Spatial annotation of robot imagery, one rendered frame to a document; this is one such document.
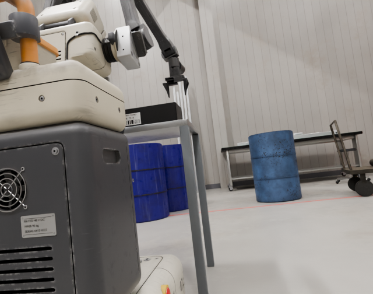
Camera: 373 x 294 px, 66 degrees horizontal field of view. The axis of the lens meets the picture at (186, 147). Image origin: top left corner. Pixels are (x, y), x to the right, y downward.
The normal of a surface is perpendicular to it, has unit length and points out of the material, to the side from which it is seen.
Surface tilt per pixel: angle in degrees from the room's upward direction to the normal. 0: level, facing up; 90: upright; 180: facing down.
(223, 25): 90
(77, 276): 90
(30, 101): 90
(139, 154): 90
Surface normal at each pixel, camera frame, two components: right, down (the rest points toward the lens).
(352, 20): -0.10, -0.07
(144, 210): 0.15, -0.09
